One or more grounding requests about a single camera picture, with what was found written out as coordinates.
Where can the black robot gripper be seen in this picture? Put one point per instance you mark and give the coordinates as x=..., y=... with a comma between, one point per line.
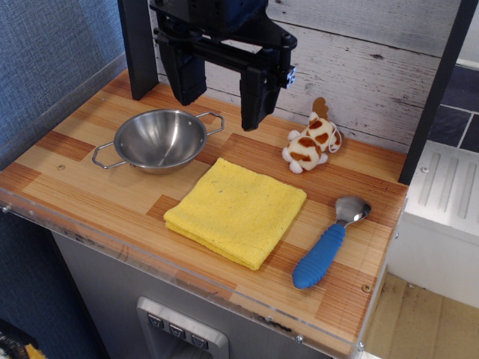
x=230, y=34

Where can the blue handled metal spoon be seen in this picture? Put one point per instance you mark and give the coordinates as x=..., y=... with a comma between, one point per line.
x=313, y=266

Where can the brown white plush toy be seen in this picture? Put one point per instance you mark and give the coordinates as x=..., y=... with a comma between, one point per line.
x=309, y=148

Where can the yellow folded cloth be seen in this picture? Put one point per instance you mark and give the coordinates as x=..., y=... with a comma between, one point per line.
x=236, y=213

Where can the clear acrylic edge guard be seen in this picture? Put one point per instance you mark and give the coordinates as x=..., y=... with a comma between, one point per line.
x=111, y=274

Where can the grey dispenser button panel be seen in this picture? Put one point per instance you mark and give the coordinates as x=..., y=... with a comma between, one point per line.
x=170, y=334

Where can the white ribbed drainboard unit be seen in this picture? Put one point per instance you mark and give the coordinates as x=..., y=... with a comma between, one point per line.
x=436, y=240

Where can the yellow black object bottom left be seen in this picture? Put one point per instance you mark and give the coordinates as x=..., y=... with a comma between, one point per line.
x=16, y=346

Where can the stainless steel two-handled pan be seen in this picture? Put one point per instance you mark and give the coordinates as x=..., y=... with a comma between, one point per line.
x=162, y=141

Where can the dark left shelf post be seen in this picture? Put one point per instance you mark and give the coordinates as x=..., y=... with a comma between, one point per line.
x=138, y=43

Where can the dark shelf post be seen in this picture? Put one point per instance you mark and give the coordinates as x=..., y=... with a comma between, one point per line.
x=459, y=30
x=138, y=43

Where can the dark right shelf post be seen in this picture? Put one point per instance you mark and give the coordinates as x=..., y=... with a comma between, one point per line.
x=459, y=30

